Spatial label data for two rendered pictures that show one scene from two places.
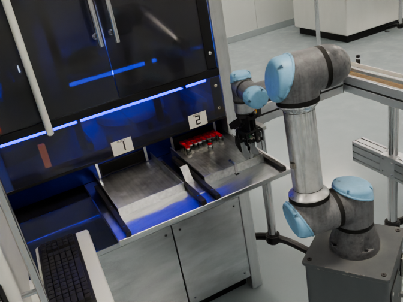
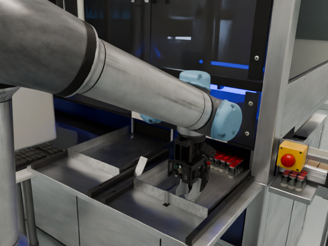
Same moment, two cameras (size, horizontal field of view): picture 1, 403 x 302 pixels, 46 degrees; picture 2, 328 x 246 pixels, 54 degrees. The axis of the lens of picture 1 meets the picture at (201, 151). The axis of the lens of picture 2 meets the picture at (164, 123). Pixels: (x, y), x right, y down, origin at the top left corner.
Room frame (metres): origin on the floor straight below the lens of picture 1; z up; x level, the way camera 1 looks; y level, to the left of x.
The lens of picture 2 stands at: (1.16, -0.79, 1.40)
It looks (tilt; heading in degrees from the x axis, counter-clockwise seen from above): 19 degrees down; 57
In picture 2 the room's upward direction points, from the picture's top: 2 degrees clockwise
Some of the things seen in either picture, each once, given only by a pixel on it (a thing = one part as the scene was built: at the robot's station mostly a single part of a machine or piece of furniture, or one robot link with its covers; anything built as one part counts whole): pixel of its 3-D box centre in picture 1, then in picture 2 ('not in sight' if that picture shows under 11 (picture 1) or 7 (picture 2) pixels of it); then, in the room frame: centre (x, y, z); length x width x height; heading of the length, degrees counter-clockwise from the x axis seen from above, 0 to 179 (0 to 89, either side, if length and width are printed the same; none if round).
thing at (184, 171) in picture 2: (247, 127); (189, 155); (1.63, -0.19, 1.06); 0.09 x 0.08 x 0.12; 22
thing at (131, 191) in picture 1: (137, 181); (124, 147); (1.66, 0.27, 0.90); 0.34 x 0.26 x 0.04; 22
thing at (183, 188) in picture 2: (247, 153); (182, 189); (1.62, -0.17, 0.95); 0.06 x 0.03 x 0.09; 22
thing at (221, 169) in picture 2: (202, 144); (214, 162); (1.87, -0.01, 0.91); 0.18 x 0.02 x 0.05; 112
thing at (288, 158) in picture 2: not in sight; (288, 160); (1.95, -0.25, 0.99); 0.04 x 0.04 x 0.04; 22
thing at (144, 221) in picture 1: (184, 178); (147, 173); (1.66, 0.09, 0.87); 0.70 x 0.48 x 0.02; 112
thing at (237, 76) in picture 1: (241, 86); (193, 94); (1.63, -0.19, 1.22); 0.09 x 0.08 x 0.11; 12
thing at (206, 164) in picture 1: (214, 154); (197, 175); (1.77, -0.05, 0.90); 0.34 x 0.26 x 0.04; 22
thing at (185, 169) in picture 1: (192, 178); (130, 172); (1.58, 0.05, 0.91); 0.14 x 0.03 x 0.06; 21
